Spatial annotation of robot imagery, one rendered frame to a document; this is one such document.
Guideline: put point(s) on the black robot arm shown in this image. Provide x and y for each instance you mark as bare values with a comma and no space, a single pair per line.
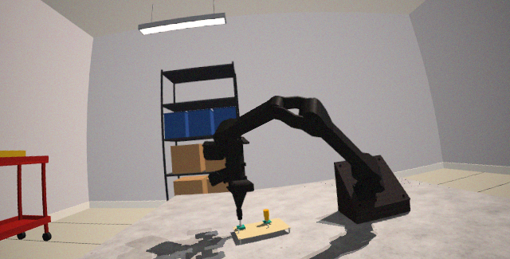
313,119

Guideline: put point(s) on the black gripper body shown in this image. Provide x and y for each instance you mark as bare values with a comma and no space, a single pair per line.
239,182

